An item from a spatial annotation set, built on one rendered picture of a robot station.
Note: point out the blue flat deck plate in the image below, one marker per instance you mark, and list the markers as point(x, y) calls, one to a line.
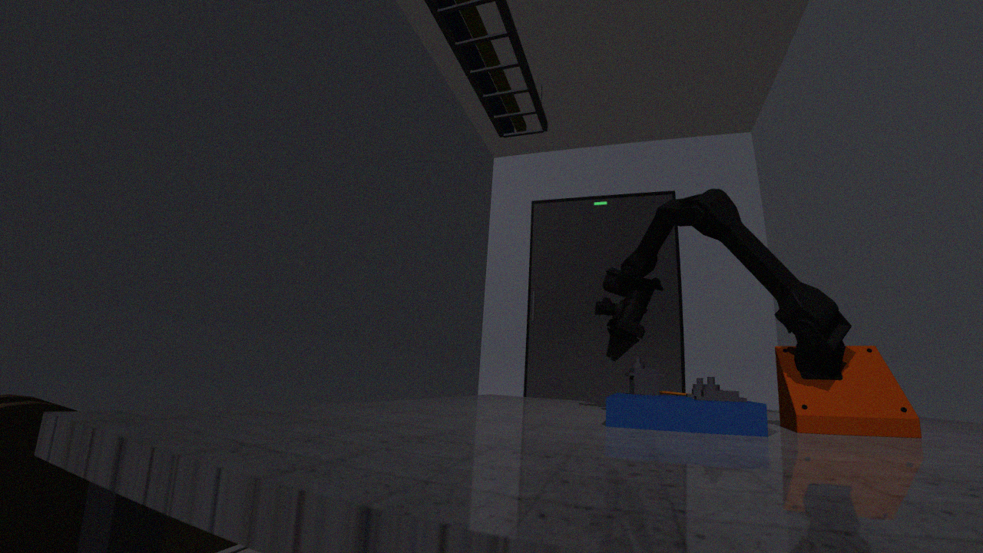
point(708, 409)

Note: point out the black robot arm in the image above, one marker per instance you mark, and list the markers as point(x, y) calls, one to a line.
point(806, 311)

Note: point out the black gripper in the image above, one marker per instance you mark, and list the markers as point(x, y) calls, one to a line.
point(624, 331)

